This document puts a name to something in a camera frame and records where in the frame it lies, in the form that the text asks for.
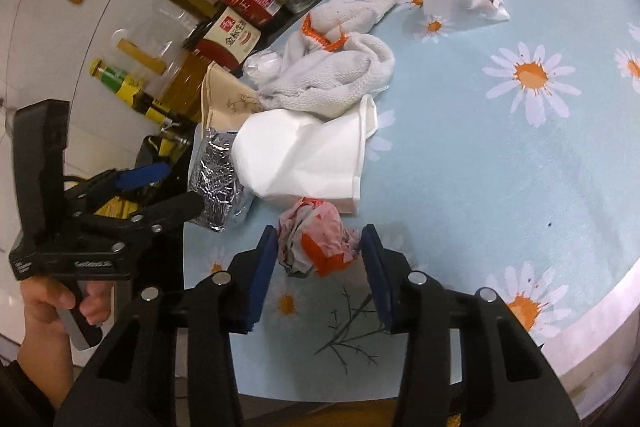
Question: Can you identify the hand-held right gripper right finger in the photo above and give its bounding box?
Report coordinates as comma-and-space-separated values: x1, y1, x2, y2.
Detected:
360, 223, 583, 427

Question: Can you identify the red white wrapper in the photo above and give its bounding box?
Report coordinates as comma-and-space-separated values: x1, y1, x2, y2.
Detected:
276, 197, 362, 279

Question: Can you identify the person's left hand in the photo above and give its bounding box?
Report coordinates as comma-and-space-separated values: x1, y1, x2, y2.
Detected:
20, 280, 114, 361

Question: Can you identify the brown paper bag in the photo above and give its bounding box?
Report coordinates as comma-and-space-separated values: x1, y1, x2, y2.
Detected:
200, 61, 266, 130

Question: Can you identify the daisy print tablecloth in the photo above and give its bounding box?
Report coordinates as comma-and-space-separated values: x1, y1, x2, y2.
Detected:
182, 0, 640, 408

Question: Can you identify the dark soy sauce jug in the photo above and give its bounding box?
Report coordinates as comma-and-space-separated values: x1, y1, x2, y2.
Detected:
131, 0, 263, 72

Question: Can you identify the crumpled clear plastic bag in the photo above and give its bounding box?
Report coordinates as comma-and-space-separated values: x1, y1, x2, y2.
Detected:
242, 48, 291, 90

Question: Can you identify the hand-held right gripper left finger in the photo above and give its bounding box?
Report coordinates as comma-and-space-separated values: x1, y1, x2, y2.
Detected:
52, 224, 279, 427

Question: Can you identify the green glass bottle yellow label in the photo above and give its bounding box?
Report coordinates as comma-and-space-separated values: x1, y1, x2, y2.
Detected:
89, 58, 176, 125

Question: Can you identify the large clear cooking oil jug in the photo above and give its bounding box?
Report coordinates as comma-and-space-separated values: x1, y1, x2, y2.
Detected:
112, 0, 216, 120

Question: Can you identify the metal soap dispenser pump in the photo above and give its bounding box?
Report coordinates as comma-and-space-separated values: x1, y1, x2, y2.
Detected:
160, 117, 193, 142

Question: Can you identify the white knit glove orange cuff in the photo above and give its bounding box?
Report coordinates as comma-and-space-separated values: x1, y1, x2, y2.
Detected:
257, 0, 401, 118

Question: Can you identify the silver foil wrapper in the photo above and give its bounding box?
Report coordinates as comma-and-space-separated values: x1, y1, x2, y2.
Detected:
187, 129, 256, 233

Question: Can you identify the person's left forearm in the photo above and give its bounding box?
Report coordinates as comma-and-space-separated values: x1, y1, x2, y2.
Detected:
0, 349, 77, 427

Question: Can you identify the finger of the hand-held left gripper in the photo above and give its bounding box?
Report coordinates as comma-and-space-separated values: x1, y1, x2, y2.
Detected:
62, 162, 173, 210
74, 191, 206, 249

